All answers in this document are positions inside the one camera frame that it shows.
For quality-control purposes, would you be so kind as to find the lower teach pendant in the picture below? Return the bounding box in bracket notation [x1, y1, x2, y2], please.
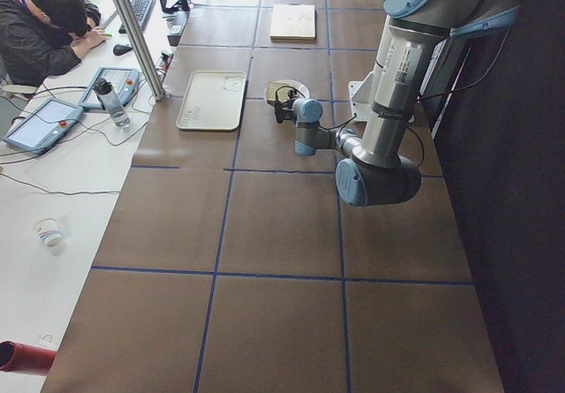
[3, 98, 84, 155]

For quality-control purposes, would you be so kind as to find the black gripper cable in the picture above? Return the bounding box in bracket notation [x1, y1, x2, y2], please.
[317, 34, 509, 167]

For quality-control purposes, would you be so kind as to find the upper teach pendant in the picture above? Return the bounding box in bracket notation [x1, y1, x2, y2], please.
[78, 66, 141, 110]

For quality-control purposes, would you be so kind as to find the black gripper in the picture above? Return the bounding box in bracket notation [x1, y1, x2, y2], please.
[274, 99, 295, 124]

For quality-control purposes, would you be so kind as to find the red cylinder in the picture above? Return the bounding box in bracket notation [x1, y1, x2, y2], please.
[1, 341, 57, 375]

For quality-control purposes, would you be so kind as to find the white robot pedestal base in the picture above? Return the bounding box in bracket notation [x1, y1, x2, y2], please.
[347, 79, 418, 125]

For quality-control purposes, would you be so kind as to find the white round plate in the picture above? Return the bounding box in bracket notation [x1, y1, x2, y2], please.
[274, 79, 310, 99]

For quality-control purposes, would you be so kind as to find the teach pendant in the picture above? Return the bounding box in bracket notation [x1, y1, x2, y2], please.
[3, 98, 84, 155]
[78, 66, 141, 110]

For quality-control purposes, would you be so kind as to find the black computer mouse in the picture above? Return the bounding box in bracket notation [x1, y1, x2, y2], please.
[112, 44, 132, 57]

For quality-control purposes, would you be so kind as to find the seated person in black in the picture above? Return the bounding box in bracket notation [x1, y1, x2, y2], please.
[1, 0, 106, 87]

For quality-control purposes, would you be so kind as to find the paper cup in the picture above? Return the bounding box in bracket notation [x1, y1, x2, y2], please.
[34, 218, 63, 248]

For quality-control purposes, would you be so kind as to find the black keyboard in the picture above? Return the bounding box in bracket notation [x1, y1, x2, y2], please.
[130, 0, 155, 32]

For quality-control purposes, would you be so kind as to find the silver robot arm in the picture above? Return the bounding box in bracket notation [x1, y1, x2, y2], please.
[274, 0, 521, 207]

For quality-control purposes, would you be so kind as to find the bread slice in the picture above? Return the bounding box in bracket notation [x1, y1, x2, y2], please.
[265, 81, 296, 105]

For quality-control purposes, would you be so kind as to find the aluminium frame post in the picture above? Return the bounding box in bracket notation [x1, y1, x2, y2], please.
[112, 0, 166, 102]

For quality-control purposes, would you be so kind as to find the wooden cutting board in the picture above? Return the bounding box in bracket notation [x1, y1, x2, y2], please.
[269, 4, 317, 41]

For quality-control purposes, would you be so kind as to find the clear water bottle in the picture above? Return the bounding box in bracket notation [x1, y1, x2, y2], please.
[93, 77, 130, 127]

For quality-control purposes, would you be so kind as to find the cream bear serving tray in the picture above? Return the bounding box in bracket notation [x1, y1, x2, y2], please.
[176, 70, 246, 132]

